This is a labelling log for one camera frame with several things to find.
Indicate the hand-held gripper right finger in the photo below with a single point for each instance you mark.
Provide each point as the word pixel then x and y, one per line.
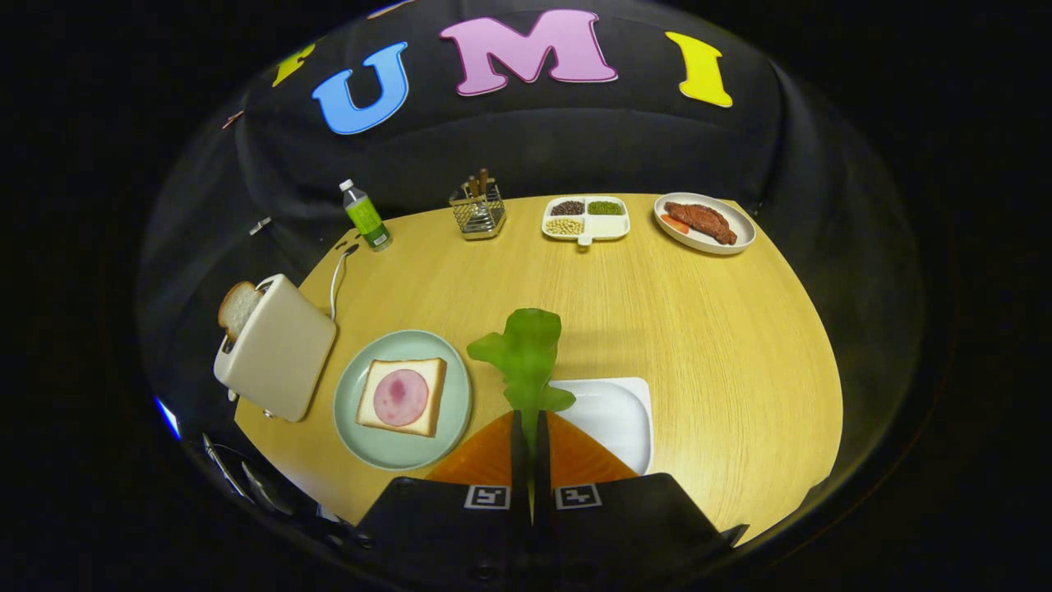
pixel 542 469

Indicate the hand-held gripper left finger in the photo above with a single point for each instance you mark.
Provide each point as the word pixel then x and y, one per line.
pixel 519 460

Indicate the green lettuce leaf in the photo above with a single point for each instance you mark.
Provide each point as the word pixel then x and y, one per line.
pixel 526 353

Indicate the toasted bread slice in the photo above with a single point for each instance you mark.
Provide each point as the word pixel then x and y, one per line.
pixel 238 308

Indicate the white square plate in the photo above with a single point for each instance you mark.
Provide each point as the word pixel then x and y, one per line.
pixel 608 419

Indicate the bread slice under ham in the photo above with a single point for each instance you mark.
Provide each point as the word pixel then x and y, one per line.
pixel 436 374

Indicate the pink ham slice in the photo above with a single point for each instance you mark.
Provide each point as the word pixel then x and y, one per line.
pixel 401 397

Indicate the round pale green plate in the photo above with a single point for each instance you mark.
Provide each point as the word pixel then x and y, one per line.
pixel 362 444

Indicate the white divided dish with beans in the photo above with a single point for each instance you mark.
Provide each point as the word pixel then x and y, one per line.
pixel 608 226

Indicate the white toaster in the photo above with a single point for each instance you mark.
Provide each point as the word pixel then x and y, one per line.
pixel 283 353

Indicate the orange carrot piece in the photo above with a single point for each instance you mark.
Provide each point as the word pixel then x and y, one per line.
pixel 674 223

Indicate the brown wooden utensil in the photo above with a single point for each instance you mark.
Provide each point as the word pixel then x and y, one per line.
pixel 483 181

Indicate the green label plastic bottle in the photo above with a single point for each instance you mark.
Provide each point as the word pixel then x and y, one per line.
pixel 366 220

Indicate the brown steak piece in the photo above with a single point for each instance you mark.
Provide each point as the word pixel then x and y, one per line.
pixel 703 220

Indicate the white oval plate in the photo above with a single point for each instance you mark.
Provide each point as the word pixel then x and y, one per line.
pixel 740 234

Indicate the black backdrop cloth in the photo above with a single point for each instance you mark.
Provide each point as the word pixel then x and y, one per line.
pixel 575 140

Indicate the silver clip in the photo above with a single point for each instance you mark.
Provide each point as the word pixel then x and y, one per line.
pixel 260 225

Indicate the red clip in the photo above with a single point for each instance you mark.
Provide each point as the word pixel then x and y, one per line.
pixel 233 120

